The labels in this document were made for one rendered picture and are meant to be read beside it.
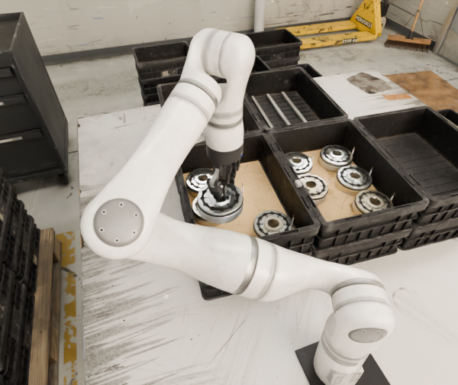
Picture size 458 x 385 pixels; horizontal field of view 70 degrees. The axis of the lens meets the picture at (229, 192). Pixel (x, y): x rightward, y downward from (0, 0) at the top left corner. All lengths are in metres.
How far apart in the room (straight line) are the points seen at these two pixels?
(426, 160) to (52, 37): 3.63
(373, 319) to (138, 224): 0.38
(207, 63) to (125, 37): 3.55
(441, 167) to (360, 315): 0.79
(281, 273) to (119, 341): 0.54
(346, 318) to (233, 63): 0.43
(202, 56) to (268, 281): 0.36
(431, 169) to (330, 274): 0.74
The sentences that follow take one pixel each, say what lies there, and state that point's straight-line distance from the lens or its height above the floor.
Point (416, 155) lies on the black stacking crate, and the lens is 1.29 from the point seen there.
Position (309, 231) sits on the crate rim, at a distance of 0.79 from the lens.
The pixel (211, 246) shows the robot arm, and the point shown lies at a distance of 0.48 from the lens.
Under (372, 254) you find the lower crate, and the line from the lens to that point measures 1.07.
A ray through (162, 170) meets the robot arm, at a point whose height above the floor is 1.24.
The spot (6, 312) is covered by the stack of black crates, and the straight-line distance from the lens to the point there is 1.51.
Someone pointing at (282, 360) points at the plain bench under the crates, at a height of 0.70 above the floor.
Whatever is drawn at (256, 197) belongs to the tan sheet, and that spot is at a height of 0.83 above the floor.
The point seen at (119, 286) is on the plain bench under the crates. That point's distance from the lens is 1.00.
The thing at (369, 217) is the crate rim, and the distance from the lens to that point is 0.86.
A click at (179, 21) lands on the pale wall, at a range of 4.12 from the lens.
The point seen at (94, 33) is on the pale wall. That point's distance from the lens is 4.07.
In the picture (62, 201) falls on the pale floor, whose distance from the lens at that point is 2.35.
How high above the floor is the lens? 1.53
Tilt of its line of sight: 45 degrees down
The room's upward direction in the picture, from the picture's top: straight up
